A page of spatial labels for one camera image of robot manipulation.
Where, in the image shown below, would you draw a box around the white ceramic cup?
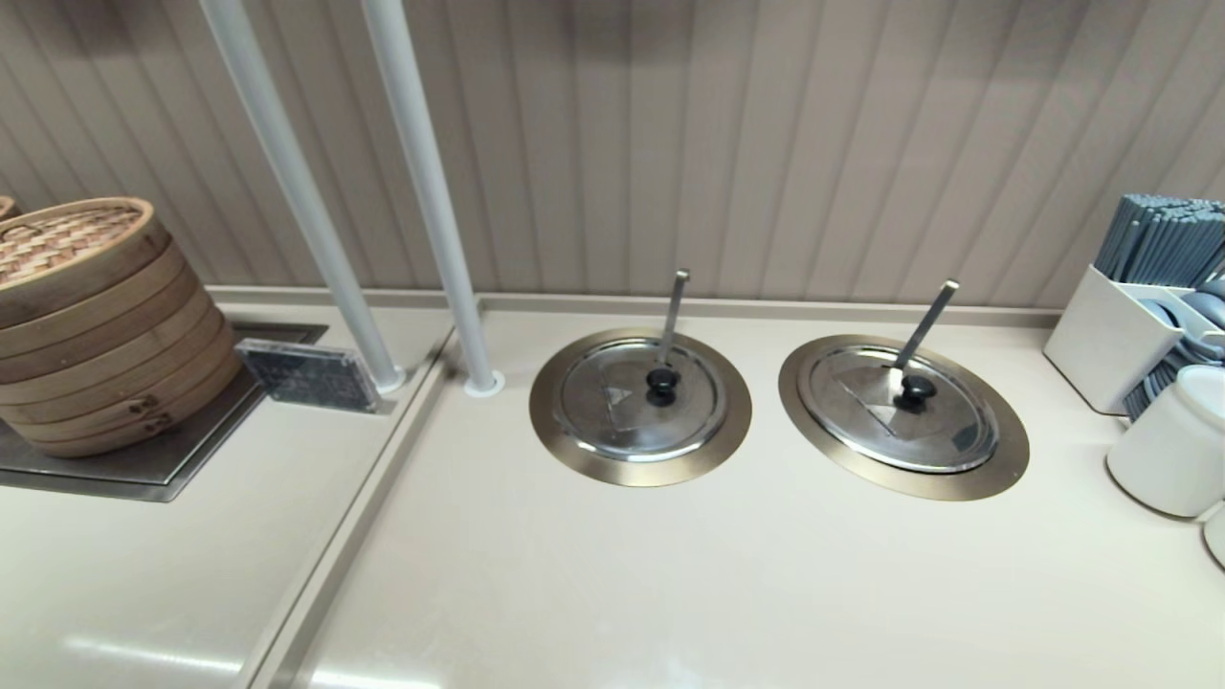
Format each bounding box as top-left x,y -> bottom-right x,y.
1106,365 -> 1225,521

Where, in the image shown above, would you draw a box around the stacked bamboo steamer baskets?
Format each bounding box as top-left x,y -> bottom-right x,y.
0,212 -> 242,458

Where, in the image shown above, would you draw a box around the grey plastic spoons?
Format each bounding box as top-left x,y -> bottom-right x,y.
1122,278 -> 1225,424

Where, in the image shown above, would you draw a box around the bundle of grey chopsticks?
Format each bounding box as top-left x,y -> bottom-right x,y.
1094,194 -> 1225,288

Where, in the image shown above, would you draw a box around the white metal pole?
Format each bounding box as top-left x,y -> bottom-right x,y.
361,0 -> 505,397
199,0 -> 407,394

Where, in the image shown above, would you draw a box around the right steel pot lid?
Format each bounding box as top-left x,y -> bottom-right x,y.
778,334 -> 1031,502

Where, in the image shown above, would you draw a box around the round steel pot lid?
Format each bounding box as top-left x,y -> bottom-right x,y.
554,338 -> 728,463
799,345 -> 1000,475

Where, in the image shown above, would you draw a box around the steel ladle handle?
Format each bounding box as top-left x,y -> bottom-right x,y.
893,279 -> 961,372
660,270 -> 691,367

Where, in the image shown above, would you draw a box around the left steel pot lid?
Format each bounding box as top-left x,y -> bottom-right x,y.
529,328 -> 753,488

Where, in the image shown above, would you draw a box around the steel steamer base plate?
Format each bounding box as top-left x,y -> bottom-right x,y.
0,322 -> 329,504

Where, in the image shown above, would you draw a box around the woven bamboo steamer lid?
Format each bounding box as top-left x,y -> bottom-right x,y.
0,197 -> 156,302

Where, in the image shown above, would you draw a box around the white cutlery holder box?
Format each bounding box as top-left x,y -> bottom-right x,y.
1042,264 -> 1225,416

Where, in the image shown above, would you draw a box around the clear acrylic sign holder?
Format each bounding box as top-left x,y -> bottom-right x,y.
235,338 -> 382,414

